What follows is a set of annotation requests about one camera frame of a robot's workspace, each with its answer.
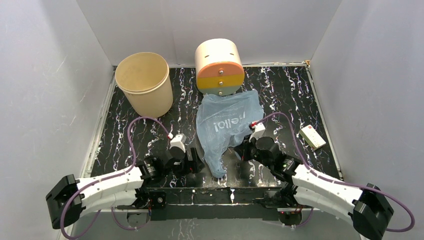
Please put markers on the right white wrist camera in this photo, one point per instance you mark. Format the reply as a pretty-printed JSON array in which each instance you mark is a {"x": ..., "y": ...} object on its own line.
[{"x": 257, "y": 129}]

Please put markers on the light blue plastic bag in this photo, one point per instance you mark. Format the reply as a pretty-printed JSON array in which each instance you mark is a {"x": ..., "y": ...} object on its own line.
[{"x": 223, "y": 122}]

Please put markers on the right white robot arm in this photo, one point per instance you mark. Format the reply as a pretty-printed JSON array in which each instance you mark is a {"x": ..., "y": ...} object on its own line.
[{"x": 367, "y": 211}]

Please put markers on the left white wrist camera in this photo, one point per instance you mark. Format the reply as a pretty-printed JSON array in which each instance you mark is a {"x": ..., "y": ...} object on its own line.
[{"x": 178, "y": 141}]

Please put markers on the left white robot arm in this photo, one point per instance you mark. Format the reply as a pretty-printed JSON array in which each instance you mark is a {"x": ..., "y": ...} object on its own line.
[{"x": 73, "y": 198}]

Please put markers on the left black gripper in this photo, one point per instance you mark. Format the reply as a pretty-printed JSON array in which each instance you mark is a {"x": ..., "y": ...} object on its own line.
[{"x": 193, "y": 166}]

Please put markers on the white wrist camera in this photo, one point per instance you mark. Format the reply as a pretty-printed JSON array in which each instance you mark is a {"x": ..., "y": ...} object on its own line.
[
  {"x": 257, "y": 129},
  {"x": 178, "y": 141}
]

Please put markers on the small cream cardboard box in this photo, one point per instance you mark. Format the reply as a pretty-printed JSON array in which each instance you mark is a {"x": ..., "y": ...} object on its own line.
[{"x": 312, "y": 137}]

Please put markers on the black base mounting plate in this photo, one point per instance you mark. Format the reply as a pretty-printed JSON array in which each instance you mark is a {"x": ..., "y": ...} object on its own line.
[{"x": 212, "y": 202}]

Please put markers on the round cream drawer cabinet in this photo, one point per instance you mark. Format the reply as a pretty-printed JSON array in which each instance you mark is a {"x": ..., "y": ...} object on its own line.
[{"x": 218, "y": 66}]

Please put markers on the beige round trash bin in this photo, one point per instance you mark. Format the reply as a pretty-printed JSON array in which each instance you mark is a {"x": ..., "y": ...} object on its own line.
[{"x": 144, "y": 78}]

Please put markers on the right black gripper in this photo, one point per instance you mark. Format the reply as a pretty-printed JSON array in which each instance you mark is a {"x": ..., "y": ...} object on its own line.
[{"x": 242, "y": 150}]

